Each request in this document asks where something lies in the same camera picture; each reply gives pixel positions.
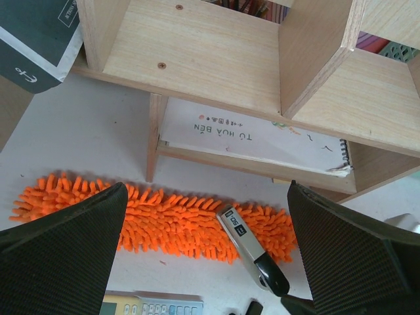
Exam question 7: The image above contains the white spiral notebook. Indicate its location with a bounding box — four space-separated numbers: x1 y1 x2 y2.
161 98 352 178

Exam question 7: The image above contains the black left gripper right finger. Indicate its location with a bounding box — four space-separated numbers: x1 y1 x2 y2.
281 181 419 314

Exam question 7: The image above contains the black white magazine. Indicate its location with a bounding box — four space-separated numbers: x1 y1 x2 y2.
1 0 83 94

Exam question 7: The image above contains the grey black stapler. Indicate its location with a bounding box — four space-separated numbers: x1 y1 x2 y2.
216 205 290 297

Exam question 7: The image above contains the orange microfiber duster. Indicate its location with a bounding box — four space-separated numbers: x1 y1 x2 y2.
9 174 297 264

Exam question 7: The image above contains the wooden bookshelf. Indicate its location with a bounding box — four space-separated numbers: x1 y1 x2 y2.
73 1 419 203

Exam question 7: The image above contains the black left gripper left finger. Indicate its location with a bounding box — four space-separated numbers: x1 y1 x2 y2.
1 182 128 314

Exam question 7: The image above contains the mint green desk organizer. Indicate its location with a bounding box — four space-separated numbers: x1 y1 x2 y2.
379 41 419 63

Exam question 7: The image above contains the yellow calculator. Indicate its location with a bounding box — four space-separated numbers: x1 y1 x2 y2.
99 291 204 315

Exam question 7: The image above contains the black plastic clip piece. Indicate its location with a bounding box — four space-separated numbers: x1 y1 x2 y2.
228 301 263 315

